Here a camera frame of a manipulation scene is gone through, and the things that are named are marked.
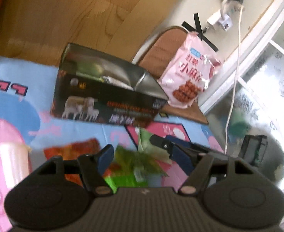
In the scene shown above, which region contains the green blurry object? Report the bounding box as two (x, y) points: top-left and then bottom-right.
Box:
(228, 119), (252, 139)

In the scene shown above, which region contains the black printed cardboard box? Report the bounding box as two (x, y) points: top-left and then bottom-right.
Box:
(50, 43), (170, 128)

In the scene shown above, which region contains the white charger adapter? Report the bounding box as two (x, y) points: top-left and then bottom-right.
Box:
(205, 9), (233, 32)

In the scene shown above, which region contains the white cylindrical snack packet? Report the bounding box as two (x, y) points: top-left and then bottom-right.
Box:
(0, 142), (32, 190)

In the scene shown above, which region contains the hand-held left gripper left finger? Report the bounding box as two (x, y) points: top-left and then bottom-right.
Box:
(33, 144), (115, 197)

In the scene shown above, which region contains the white window frame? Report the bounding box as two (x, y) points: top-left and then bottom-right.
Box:
(199, 0), (284, 114)

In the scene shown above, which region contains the pink snack bag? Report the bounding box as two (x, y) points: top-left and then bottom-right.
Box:
(157, 31), (223, 108)

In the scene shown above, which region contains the brown seat cushion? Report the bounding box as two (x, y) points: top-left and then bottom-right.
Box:
(132, 26), (209, 125)

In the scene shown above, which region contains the white power cable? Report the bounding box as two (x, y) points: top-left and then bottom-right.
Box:
(224, 4), (244, 154)

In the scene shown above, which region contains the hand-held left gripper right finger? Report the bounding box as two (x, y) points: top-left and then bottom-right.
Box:
(170, 147), (256, 195)

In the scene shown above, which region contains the orange snack packet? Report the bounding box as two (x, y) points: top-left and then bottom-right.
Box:
(43, 138), (102, 186)

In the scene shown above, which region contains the printed cartoon bedsheet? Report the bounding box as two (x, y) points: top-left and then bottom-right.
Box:
(0, 54), (226, 232)

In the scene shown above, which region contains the pale green snack packet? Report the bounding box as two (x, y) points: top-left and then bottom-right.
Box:
(136, 128), (172, 163)

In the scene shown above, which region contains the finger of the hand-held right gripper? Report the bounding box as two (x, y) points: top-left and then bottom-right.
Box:
(150, 135), (229, 159)

